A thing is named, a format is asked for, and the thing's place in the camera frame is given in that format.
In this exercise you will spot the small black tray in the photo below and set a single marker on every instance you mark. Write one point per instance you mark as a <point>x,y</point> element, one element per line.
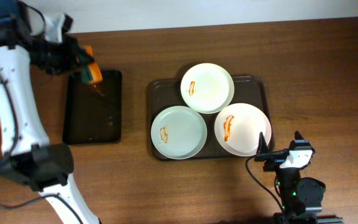
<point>93,113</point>

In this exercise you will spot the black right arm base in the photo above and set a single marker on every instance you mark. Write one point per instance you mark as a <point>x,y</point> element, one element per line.
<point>279,218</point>

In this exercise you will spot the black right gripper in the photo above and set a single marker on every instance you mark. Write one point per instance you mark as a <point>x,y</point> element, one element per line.
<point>274,156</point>

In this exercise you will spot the white plate top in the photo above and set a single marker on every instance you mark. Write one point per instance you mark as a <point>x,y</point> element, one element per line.
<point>207,88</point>

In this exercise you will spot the large brown tray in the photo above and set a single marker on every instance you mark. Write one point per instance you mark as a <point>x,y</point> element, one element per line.
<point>165,93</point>

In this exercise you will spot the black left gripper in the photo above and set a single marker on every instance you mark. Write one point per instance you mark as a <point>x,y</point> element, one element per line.
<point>74,59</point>

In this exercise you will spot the white plate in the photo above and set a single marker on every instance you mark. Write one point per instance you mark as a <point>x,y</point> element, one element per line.
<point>238,127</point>
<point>207,88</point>
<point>178,132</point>

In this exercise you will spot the orange green sponge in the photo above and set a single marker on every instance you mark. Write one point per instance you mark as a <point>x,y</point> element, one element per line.
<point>90,72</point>

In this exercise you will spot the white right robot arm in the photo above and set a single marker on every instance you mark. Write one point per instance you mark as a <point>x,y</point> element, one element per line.
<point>300,197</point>

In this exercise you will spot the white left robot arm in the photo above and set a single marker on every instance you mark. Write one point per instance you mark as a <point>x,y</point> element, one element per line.
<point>28,157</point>

